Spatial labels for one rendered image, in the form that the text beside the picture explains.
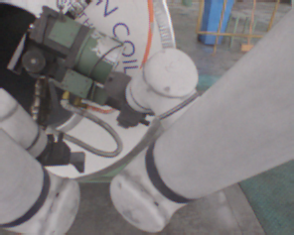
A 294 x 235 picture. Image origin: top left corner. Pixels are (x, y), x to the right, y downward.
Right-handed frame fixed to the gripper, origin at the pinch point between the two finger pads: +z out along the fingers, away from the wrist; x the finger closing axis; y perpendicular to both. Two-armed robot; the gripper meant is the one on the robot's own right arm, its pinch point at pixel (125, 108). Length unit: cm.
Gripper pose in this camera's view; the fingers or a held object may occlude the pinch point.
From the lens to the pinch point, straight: 64.3
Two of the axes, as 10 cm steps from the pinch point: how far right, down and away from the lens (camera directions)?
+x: 3.4, -9.0, 2.6
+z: -3.3, 1.4, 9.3
